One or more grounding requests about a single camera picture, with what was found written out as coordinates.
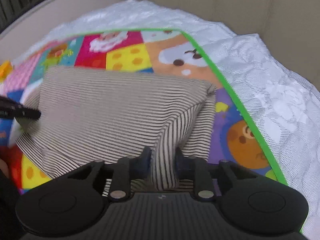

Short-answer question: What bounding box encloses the colourful printed blanket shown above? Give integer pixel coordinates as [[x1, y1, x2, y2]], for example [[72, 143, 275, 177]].
[[0, 27, 288, 198]]

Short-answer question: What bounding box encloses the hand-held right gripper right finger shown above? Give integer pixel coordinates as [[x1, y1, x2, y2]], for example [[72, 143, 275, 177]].
[[175, 147, 253, 199]]

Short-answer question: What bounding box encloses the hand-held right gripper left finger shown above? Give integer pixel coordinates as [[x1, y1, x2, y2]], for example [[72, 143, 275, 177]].
[[67, 146, 152, 202]]

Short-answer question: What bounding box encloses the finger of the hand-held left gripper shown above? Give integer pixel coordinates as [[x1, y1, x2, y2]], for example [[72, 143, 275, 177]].
[[0, 95, 42, 120]]

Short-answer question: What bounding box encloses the white quilted mattress cover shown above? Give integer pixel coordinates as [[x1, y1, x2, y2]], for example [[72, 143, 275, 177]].
[[0, 0, 320, 233]]

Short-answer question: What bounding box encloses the yellow plastic cup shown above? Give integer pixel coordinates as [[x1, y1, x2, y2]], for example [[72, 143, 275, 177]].
[[0, 60, 13, 83]]

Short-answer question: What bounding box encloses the beige padded headboard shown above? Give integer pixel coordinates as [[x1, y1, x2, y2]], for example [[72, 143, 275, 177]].
[[125, 0, 320, 90]]

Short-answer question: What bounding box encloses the beige striped knit garment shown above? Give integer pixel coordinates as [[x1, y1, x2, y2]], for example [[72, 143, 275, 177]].
[[15, 65, 217, 193]]

